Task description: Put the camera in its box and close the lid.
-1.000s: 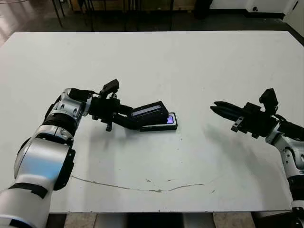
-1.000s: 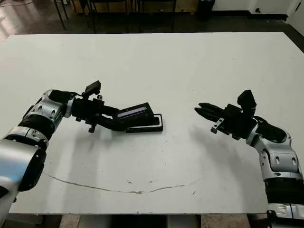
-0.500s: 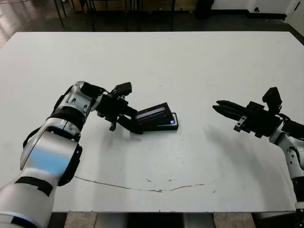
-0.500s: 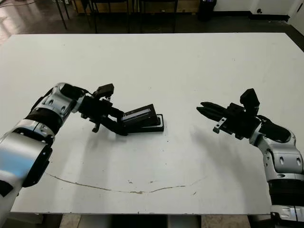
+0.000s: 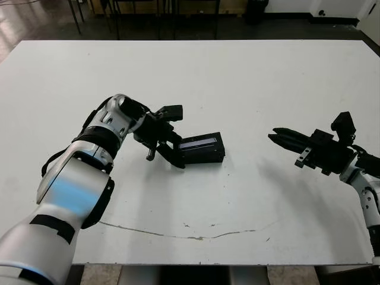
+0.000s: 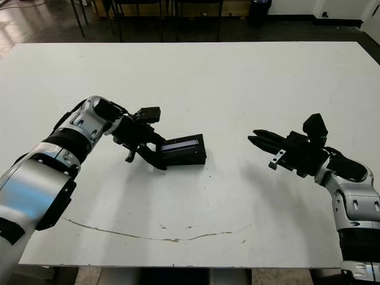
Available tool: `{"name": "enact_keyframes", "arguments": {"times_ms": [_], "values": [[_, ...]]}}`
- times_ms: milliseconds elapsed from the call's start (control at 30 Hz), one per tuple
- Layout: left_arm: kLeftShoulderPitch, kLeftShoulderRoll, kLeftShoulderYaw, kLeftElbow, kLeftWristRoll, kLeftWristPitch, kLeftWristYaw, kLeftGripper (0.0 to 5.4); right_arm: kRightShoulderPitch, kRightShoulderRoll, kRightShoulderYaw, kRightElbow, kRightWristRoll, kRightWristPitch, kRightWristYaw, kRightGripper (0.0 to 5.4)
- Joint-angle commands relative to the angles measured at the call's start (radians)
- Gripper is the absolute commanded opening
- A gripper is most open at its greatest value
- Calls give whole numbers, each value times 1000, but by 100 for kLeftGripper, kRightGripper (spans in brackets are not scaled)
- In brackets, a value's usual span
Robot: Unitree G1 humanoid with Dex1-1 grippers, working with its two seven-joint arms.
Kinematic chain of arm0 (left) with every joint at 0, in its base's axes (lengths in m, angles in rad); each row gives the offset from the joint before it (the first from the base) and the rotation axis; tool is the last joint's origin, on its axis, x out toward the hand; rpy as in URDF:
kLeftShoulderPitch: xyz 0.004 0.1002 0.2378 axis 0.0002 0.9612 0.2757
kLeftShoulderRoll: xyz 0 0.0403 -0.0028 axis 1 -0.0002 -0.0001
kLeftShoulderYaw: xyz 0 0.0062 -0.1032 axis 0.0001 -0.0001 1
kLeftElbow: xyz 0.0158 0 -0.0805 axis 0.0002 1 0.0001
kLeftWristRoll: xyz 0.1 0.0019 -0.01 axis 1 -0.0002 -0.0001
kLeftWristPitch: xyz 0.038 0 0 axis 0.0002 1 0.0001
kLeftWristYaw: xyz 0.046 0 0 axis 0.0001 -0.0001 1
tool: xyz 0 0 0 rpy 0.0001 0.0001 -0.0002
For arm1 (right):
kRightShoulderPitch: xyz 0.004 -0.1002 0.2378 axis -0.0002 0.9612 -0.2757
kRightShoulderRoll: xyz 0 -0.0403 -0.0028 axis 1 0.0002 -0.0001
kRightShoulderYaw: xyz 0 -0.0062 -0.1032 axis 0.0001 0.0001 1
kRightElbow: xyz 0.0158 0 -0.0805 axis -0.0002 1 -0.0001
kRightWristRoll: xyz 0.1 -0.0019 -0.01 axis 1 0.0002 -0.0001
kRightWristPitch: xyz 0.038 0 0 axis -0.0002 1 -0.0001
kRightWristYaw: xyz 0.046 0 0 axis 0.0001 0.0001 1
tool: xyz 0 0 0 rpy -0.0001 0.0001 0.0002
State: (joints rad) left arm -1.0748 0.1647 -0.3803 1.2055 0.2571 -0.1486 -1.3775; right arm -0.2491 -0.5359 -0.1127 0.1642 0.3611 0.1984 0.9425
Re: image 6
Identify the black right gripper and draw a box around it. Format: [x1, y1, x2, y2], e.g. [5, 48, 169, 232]
[248, 129, 330, 179]

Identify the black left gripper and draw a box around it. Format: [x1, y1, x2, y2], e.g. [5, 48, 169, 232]
[112, 114, 167, 171]

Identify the black box lid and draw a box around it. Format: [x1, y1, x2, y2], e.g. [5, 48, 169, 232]
[160, 133, 206, 155]

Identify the black trash bin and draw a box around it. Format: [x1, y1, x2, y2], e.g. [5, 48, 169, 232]
[248, 0, 273, 27]

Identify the dark grey robot body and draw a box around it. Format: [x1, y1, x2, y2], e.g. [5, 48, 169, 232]
[100, 268, 253, 285]

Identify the black metal table leg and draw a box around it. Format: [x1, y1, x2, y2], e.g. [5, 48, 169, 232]
[71, 0, 87, 38]

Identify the white door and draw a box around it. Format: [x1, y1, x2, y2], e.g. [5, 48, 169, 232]
[360, 0, 380, 45]

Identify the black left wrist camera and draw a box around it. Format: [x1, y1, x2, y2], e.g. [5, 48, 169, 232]
[135, 106, 162, 124]

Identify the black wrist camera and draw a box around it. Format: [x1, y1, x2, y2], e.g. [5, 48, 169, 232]
[135, 106, 162, 124]
[302, 112, 330, 148]

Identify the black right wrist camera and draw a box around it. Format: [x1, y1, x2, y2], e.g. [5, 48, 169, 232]
[302, 112, 330, 148]

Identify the black wall baseboard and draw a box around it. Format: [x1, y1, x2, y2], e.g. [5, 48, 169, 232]
[267, 14, 363, 29]

